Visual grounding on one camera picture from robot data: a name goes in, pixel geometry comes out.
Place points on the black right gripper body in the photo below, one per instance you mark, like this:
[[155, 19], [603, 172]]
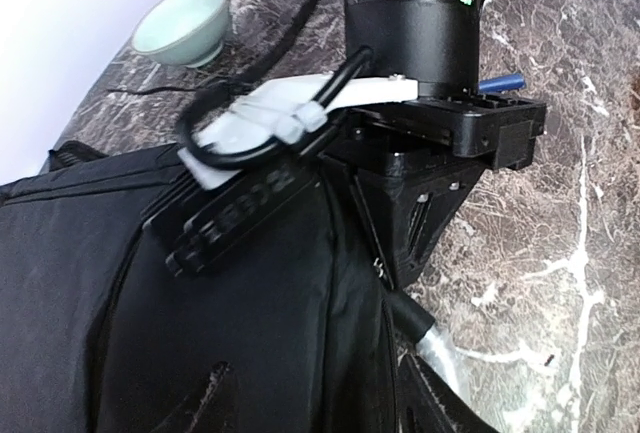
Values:
[[400, 145]]

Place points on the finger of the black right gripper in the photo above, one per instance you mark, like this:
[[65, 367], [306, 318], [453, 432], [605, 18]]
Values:
[[405, 215]]

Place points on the black student bag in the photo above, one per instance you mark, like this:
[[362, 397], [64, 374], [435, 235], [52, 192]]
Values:
[[291, 330]]

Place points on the pale green ceramic bowl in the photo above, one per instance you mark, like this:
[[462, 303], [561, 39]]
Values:
[[187, 33]]

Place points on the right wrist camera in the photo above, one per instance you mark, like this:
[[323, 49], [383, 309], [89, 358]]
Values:
[[272, 135]]

